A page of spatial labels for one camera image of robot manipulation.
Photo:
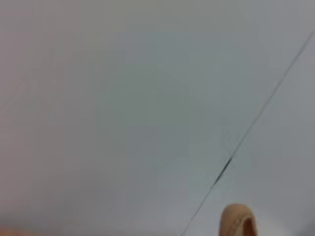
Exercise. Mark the brown jute handbag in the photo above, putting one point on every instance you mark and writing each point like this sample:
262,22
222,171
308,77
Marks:
231,221

